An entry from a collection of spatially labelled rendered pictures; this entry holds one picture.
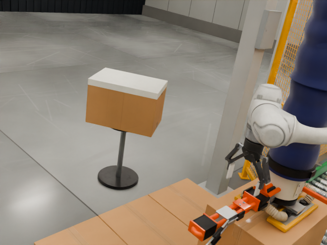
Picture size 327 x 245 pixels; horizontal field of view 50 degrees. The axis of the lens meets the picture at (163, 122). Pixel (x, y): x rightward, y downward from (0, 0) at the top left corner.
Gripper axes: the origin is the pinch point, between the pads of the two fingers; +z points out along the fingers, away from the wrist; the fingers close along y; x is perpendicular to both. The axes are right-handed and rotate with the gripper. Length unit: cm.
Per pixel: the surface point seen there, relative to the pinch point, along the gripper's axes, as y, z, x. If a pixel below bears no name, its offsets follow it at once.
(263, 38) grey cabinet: 94, -34, -142
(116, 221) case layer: 70, 68, 4
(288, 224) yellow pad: -12.1, 24.9, -29.6
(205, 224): -0.3, 11.6, 19.3
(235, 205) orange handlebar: 2.0, 13.3, -3.4
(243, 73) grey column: 104, -2, -141
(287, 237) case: -15.1, 27.5, -24.5
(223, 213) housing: 0.9, 12.4, 6.8
